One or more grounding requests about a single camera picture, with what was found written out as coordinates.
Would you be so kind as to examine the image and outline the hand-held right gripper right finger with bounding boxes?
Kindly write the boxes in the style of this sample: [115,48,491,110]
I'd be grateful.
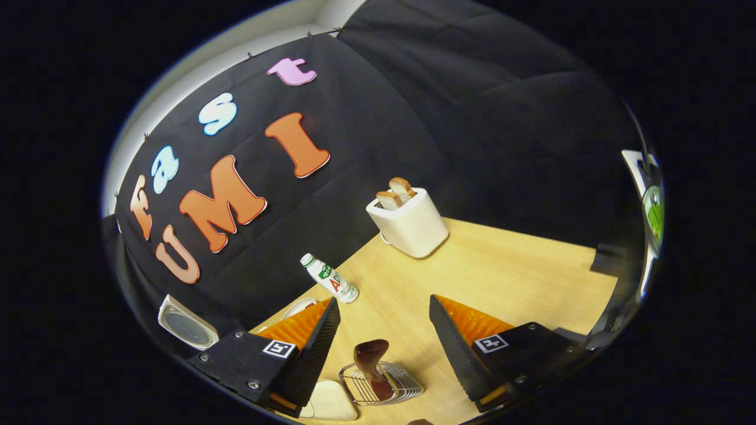
[429,294,591,414]

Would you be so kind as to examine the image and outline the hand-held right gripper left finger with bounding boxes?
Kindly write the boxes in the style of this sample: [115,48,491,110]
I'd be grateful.
[188,297,341,418]

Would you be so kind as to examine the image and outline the clear rice box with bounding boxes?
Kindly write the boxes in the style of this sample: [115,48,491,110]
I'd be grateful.
[298,380,359,421]

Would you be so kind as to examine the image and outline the metal wire chopstick holder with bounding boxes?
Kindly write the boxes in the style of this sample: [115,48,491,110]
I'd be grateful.
[338,360,425,407]

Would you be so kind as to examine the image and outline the brown wooden spoon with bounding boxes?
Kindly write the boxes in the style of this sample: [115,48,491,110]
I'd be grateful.
[353,339,395,402]

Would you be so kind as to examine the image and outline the white rice cooker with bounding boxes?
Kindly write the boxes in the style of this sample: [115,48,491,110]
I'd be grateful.
[157,294,220,352]

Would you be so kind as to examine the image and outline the white round plate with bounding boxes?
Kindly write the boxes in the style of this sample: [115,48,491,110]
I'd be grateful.
[281,297,318,320]

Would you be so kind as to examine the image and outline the white drink bottle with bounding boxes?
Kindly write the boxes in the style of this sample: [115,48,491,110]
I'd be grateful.
[300,253,360,305]

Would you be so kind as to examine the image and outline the white toaster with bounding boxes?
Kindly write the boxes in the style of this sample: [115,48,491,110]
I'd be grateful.
[366,187,449,259]

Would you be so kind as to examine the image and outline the black backdrop cloth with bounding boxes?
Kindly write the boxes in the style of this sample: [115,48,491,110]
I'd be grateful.
[105,0,650,355]

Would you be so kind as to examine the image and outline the green round object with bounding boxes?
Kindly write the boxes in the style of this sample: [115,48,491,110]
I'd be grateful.
[643,186,666,249]

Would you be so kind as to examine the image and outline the white board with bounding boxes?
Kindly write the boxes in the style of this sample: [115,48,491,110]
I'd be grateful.
[621,149,666,296]

